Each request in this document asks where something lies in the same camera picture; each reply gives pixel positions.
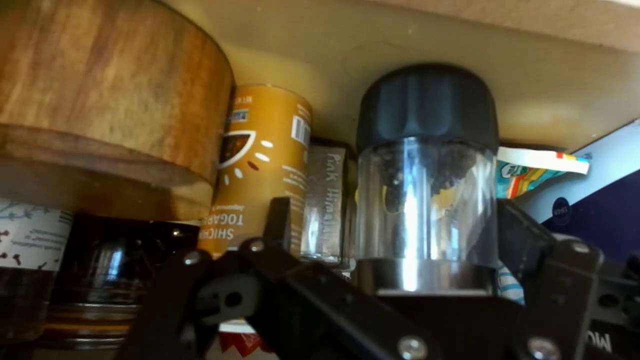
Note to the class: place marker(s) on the wooden bowl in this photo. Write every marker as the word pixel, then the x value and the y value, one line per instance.
pixel 113 92

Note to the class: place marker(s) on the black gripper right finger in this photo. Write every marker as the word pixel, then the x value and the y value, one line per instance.
pixel 532 246

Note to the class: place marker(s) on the steel glass pepper grinder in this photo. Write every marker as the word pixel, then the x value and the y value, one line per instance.
pixel 427 192

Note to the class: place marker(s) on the small clear glass jar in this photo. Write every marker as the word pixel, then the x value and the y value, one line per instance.
pixel 329 201

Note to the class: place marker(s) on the colourful paper package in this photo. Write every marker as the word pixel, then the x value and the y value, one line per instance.
pixel 532 175

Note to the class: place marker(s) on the brown spice can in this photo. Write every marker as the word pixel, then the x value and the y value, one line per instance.
pixel 260 166

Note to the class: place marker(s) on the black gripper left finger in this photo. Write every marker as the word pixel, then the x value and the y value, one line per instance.
pixel 201 293

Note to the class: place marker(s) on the glass jar white label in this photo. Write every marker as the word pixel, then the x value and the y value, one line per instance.
pixel 27 246

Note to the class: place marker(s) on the blue cardboard box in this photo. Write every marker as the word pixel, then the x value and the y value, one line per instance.
pixel 601 201

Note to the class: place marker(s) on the dark glass jar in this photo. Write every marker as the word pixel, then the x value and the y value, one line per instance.
pixel 113 260

